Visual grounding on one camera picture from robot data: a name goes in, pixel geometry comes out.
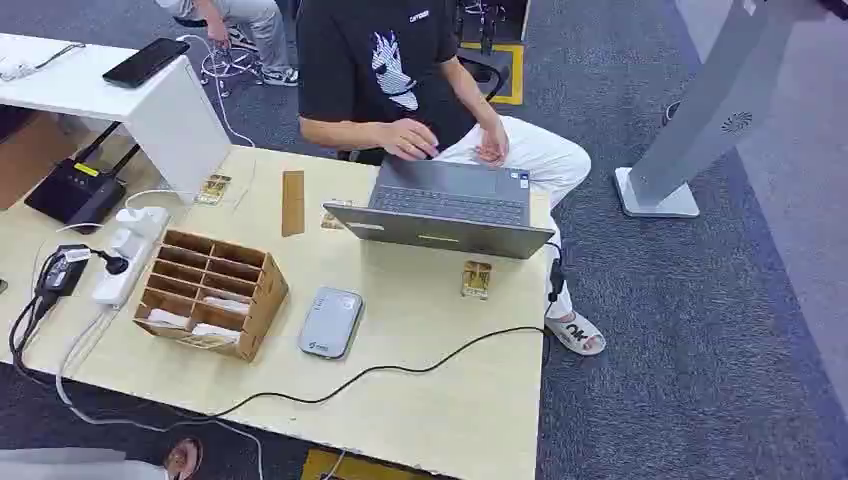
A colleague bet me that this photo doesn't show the black router with antennas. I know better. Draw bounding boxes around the black router with antennas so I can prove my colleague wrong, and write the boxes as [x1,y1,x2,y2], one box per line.
[24,122,142,234]

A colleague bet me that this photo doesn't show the white desk shelf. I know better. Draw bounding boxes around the white desk shelf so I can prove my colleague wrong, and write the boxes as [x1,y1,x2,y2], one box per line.
[0,31,233,205]

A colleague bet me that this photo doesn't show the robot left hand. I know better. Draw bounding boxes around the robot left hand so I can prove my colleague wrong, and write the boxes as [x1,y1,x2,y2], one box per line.
[162,436,204,480]

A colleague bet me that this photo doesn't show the person in pale trousers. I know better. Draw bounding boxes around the person in pale trousers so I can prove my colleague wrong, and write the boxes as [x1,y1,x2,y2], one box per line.
[155,0,300,88]

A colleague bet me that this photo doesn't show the person's left hand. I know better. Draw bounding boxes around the person's left hand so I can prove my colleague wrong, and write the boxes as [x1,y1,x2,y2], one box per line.
[473,119,511,168]

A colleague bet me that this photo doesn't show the white sandal with black print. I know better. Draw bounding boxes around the white sandal with black print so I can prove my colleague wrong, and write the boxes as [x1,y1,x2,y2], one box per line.
[544,311,607,358]

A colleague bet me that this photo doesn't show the grey kiosk stand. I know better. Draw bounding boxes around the grey kiosk stand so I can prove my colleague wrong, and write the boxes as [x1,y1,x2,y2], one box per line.
[614,0,828,220]

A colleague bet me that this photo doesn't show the yellow floor tape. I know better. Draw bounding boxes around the yellow floor tape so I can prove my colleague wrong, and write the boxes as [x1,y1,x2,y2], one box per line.
[301,448,435,480]

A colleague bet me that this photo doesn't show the grey laptop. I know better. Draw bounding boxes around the grey laptop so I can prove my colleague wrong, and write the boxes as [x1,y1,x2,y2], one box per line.
[323,155,556,261]

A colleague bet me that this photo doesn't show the gold card in clear stand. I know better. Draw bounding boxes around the gold card in clear stand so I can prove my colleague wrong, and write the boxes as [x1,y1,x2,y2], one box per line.
[460,260,493,301]

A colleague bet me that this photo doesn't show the long black cable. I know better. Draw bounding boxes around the long black cable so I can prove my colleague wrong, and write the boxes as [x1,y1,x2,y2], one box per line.
[158,324,551,429]

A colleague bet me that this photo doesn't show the person's right hand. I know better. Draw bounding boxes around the person's right hand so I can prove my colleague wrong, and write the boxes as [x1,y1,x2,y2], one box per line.
[378,119,441,162]

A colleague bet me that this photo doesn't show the black smartphone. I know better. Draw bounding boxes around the black smartphone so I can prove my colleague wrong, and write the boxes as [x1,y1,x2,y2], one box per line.
[101,36,191,89]

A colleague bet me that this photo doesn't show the white floor cable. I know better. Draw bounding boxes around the white floor cable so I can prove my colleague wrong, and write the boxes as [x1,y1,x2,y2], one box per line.
[175,33,257,149]

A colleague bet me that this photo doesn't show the seated person at laptop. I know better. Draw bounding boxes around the seated person at laptop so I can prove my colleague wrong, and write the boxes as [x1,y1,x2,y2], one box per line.
[296,0,607,358]

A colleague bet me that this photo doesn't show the black plug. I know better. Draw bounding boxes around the black plug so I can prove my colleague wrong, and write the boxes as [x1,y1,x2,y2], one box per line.
[91,249,130,277]

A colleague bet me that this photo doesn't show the grey cable on shelf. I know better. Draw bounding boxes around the grey cable on shelf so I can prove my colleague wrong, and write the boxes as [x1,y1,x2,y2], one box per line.
[0,42,87,83]

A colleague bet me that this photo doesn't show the black power adapter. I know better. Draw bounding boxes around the black power adapter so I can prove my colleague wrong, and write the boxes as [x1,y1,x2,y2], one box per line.
[36,243,93,301]

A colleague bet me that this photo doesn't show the white card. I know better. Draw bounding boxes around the white card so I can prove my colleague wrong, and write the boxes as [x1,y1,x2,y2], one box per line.
[191,323,242,345]
[146,308,191,330]
[201,296,252,317]

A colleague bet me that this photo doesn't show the person's hand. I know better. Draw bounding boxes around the person's hand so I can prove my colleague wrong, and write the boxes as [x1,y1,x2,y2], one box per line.
[473,119,511,168]
[378,119,441,162]

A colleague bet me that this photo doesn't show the black laptop charger cable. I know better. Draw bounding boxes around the black laptop charger cable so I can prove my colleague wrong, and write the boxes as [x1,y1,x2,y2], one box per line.
[543,241,568,321]

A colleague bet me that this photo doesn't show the brown wooden strip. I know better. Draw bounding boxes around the brown wooden strip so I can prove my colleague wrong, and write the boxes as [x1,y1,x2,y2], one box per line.
[281,170,307,238]

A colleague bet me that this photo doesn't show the black adapter cable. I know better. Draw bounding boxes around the black adapter cable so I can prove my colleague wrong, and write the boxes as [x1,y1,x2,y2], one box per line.
[7,291,48,376]

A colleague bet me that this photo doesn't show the grey rounded card reader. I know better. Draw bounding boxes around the grey rounded card reader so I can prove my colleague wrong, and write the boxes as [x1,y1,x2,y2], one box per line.
[297,286,365,361]

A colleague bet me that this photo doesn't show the chrome stool base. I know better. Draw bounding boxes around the chrome stool base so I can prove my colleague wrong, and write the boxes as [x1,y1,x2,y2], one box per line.
[198,26,264,98]

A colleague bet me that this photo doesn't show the white plug adapter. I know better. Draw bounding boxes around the white plug adapter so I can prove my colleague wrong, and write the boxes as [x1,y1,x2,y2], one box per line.
[115,206,172,234]

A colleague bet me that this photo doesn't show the wooden card box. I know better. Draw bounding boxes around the wooden card box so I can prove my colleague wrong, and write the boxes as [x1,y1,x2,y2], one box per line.
[132,229,290,364]

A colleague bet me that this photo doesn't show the white power strip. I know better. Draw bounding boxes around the white power strip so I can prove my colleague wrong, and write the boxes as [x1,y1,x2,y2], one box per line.
[91,206,172,309]

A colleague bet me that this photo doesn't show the black chair legs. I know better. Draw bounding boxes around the black chair legs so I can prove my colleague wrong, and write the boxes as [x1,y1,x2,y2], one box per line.
[453,0,531,56]

